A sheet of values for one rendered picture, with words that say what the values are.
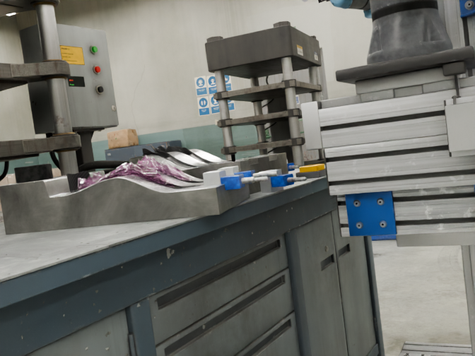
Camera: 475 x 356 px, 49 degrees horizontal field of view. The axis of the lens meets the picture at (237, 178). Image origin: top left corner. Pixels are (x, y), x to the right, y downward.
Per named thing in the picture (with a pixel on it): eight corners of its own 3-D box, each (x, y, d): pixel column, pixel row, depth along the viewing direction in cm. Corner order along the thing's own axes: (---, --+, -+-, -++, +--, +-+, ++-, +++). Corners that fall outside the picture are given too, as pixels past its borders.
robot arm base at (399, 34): (456, 59, 100) (451, 6, 100) (450, 51, 87) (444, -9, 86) (376, 73, 107) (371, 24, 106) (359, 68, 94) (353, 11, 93)
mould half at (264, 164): (289, 182, 155) (283, 137, 154) (244, 196, 133) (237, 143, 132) (160, 193, 182) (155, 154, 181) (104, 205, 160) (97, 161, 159)
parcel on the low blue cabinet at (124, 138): (140, 145, 875) (138, 128, 873) (128, 146, 845) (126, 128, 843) (119, 147, 892) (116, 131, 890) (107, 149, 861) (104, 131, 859)
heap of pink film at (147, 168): (197, 180, 128) (193, 147, 127) (169, 188, 111) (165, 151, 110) (102, 191, 135) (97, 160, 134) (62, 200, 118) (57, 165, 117)
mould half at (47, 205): (250, 197, 128) (244, 152, 128) (219, 214, 103) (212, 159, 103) (71, 215, 142) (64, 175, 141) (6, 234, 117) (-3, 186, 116)
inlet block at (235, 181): (271, 189, 111) (268, 164, 111) (266, 192, 107) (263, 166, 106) (213, 196, 115) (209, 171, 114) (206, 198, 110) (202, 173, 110)
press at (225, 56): (344, 204, 662) (324, 39, 649) (314, 229, 521) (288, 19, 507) (274, 210, 699) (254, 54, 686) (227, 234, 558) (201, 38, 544)
